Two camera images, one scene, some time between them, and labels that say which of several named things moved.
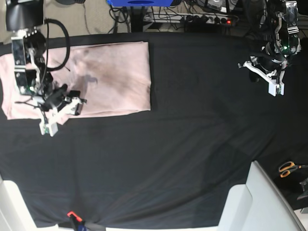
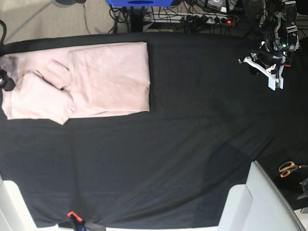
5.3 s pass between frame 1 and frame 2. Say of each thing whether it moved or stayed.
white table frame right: stayed
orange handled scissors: stayed
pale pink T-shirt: stayed
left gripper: moved
